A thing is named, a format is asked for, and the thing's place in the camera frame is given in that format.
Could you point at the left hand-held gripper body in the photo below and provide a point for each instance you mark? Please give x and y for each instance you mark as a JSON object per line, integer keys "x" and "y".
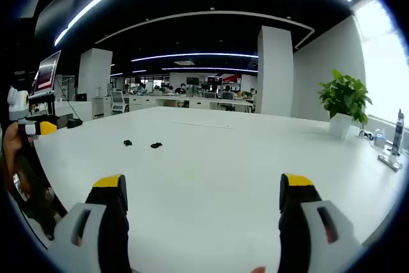
{"x": 18, "y": 105}

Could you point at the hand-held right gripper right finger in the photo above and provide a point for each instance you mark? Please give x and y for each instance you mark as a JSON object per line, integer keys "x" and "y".
{"x": 297, "y": 222}

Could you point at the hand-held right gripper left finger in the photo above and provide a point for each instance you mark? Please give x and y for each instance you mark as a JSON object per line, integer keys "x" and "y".
{"x": 112, "y": 222}

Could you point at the black plastic buckle socket part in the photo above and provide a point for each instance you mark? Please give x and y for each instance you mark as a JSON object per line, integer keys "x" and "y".
{"x": 128, "y": 142}

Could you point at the black plastic buckle pronged part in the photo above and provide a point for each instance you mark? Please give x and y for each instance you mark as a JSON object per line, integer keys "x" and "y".
{"x": 156, "y": 145}

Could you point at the person's left hand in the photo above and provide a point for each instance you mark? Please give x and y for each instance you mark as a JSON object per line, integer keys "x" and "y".
{"x": 12, "y": 145}

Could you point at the person's right hand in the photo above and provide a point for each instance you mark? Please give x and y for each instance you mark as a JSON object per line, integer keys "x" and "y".
{"x": 258, "y": 270}

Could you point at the black desktop box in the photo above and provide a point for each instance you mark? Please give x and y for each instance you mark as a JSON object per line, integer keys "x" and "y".
{"x": 74, "y": 123}

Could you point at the tilted computer monitor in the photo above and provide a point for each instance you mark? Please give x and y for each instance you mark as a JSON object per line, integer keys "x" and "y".
{"x": 48, "y": 73}

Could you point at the white office chair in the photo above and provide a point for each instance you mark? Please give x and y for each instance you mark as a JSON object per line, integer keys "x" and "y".
{"x": 119, "y": 102}

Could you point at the white plant pot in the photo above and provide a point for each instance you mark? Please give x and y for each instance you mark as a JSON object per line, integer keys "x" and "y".
{"x": 340, "y": 126}

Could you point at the clear flat tray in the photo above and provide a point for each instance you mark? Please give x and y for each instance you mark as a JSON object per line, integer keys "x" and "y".
{"x": 390, "y": 161}

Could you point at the small white box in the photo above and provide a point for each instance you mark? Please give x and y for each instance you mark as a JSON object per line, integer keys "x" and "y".
{"x": 380, "y": 138}

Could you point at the green potted plant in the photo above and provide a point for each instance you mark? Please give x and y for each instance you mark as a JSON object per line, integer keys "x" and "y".
{"x": 346, "y": 94}

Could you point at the row of white office desks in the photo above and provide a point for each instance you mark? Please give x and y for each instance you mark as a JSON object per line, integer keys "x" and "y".
{"x": 204, "y": 102}

